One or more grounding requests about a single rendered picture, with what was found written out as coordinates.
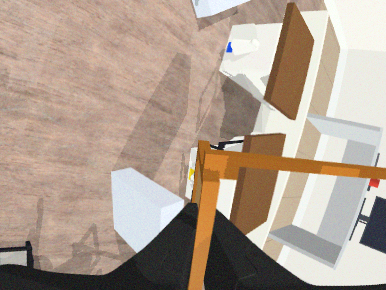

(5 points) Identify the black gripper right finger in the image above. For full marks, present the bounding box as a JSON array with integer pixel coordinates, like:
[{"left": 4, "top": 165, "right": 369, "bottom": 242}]
[{"left": 204, "top": 209, "right": 386, "bottom": 290}]

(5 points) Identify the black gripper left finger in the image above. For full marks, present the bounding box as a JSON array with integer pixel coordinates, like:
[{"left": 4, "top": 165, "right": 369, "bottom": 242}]
[{"left": 0, "top": 202, "right": 198, "bottom": 290}]

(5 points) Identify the orange eyeglasses frame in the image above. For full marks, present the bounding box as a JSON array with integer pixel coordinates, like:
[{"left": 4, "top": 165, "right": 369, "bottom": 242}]
[{"left": 186, "top": 140, "right": 386, "bottom": 290}]

